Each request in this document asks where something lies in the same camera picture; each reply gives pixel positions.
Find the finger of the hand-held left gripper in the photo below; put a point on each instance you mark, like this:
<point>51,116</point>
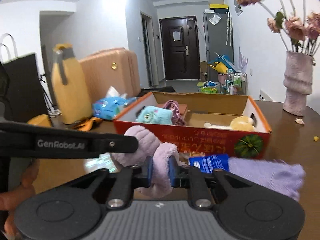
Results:
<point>105,145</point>

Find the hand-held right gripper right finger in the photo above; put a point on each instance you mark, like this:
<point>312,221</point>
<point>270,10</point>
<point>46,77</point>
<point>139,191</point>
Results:
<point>172,172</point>

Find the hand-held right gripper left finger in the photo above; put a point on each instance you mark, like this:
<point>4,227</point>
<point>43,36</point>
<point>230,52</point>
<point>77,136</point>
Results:
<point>149,171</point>

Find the purple fuzzy socks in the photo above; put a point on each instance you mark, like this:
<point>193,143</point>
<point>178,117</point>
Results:
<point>162,160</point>

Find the white ball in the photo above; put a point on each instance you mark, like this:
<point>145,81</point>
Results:
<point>100,163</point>

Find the red cardboard box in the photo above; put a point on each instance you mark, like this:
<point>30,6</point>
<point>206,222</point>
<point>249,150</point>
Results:
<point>212,143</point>

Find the blue plush toy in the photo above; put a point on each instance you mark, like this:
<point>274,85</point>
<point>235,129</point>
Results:
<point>152,115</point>

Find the yellow plush toy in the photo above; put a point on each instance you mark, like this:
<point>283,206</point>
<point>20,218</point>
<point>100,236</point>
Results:
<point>241,123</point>

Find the person's left hand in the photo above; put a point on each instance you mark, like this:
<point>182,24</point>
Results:
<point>15,197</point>

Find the black paper bag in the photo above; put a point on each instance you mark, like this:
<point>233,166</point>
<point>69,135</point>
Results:
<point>25,87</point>

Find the blue tissue pack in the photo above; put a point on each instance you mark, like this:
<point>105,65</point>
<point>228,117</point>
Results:
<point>107,107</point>

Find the yellow thermos jug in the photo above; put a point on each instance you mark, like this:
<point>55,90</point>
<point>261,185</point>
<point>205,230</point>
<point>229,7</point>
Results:
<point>70,92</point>

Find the pink suitcase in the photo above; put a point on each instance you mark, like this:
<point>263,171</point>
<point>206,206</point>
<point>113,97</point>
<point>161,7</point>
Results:
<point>105,67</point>

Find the dark door mat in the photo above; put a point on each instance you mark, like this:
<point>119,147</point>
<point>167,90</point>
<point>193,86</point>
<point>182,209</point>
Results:
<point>160,89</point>

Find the green packets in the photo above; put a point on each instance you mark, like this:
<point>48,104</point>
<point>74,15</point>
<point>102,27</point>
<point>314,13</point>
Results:
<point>207,88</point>

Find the grey interior door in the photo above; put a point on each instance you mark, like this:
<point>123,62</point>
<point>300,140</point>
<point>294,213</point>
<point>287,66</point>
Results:
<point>147,50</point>

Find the brown carton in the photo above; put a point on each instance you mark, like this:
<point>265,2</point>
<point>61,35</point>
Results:
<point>203,70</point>

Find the pink bucket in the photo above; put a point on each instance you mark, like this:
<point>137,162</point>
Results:
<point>222,77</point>

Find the metal trolley rack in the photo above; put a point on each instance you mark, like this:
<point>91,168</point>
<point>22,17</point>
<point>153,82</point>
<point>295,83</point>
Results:
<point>236,82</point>

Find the blue and yellow plastic toy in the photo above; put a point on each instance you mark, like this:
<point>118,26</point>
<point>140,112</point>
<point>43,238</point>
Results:
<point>221,66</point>

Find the dark entrance door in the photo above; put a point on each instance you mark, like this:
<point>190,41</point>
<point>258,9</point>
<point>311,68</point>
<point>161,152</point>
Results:
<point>180,55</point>

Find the white door notice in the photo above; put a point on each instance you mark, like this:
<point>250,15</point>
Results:
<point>176,35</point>

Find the grey refrigerator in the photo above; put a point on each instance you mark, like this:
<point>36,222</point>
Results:
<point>215,42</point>

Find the fallen dried petal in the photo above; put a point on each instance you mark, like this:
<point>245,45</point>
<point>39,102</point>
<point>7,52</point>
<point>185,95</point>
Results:
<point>300,121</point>

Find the pink ceramic vase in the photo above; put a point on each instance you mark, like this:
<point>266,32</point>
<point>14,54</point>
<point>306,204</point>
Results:
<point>297,87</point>

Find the white folded umbrella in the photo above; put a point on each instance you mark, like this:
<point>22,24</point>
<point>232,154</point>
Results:
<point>228,27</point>

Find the clear plastic bag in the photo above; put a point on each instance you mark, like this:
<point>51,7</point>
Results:
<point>215,19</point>

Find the yellow box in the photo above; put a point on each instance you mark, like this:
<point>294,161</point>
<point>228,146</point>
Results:
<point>218,6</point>

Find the bunch of dried pink roses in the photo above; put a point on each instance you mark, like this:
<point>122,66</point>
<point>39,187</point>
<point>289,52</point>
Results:
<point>295,27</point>

